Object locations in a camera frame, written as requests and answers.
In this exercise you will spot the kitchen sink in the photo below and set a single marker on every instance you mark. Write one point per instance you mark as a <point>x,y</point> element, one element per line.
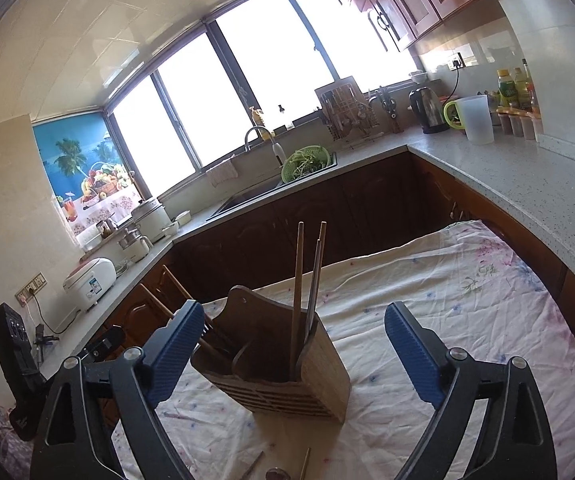
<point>247,195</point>

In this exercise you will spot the large kitchen window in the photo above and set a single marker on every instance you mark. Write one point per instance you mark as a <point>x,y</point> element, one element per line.
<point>247,70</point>

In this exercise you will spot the brown chopstick with banded end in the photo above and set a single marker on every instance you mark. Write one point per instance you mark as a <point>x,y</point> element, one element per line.
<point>312,300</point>
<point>323,230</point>

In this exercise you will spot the scissors in holder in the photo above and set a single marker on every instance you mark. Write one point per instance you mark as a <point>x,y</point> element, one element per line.
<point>392,110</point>

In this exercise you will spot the wooden utensil holder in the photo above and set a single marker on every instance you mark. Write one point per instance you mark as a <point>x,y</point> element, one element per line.
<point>327,360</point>

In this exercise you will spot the wall socket with black plug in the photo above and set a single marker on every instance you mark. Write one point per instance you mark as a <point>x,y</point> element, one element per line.
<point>455,62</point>

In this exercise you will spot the small black tripod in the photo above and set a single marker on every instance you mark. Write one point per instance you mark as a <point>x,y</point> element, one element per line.
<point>41,337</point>

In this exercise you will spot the curved metal faucet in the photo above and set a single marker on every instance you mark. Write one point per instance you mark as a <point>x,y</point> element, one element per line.
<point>278,152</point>

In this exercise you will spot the yellow oil bottle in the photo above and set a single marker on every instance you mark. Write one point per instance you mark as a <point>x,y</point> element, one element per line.
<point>522,87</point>

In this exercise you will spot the patterned brown chopstick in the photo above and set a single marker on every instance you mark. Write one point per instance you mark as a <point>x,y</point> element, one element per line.
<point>155,301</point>
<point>253,465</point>

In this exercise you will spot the blue beach fruit poster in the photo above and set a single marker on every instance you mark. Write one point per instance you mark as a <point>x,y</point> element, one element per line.
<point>72,150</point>

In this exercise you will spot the white rice cooker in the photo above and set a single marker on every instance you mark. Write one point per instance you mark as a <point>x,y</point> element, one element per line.
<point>90,285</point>

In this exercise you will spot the yellow soap bottle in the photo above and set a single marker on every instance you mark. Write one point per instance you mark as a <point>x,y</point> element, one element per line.
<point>258,119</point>

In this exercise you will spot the metal spoon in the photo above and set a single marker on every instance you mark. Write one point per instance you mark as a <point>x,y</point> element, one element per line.
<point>276,475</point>

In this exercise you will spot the white electric pot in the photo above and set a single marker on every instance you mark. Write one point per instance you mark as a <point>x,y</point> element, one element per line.
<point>150,220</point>

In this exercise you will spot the metal dish rack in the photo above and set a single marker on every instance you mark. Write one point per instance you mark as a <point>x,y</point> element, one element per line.
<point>352,120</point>

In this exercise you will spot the row of spice jars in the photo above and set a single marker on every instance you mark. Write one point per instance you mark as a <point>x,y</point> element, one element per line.
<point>517,125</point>

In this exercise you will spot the wooden cutting board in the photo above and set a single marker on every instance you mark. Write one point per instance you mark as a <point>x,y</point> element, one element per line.
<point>335,91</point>

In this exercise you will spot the white floral tablecloth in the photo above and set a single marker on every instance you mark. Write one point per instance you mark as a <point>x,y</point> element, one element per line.
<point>417,285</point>

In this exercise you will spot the glass teapot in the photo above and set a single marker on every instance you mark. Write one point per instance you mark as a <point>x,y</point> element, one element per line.
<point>106,228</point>

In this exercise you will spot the gold wall socket strip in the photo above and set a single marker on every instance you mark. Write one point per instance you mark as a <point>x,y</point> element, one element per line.
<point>31,287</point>

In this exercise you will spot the green bottle with yellow cap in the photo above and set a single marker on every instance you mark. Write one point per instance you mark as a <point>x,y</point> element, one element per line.
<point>506,90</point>

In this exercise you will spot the white bowl on windowsill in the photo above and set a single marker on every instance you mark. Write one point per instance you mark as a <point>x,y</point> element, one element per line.
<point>418,78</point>

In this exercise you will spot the small white container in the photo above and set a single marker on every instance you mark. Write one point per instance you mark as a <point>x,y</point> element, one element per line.
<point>182,218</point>

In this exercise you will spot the dark wooden chopstick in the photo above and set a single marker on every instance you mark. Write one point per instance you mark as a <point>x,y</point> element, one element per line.
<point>175,284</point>

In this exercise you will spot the green colander with vegetables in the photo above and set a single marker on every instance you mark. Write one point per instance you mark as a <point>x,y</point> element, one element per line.
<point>307,165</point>

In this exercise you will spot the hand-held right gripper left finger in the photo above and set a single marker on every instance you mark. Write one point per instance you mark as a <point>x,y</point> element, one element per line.
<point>172,355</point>

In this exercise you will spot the white dishcloth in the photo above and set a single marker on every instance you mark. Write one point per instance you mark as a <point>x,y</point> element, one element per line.
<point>222,172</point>

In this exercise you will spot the grey speckled countertop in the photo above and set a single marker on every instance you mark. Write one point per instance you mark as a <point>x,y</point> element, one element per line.
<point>542,185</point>

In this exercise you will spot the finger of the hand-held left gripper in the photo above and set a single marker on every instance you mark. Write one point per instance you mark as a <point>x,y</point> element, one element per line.
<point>107,341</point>

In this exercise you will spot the steel electric kettle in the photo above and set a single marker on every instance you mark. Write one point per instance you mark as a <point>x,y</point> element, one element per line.
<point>427,110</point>

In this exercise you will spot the small white bowl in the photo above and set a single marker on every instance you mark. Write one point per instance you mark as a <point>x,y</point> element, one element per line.
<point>170,230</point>

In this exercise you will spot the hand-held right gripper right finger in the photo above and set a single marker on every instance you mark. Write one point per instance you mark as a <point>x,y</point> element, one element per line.
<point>412,355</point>

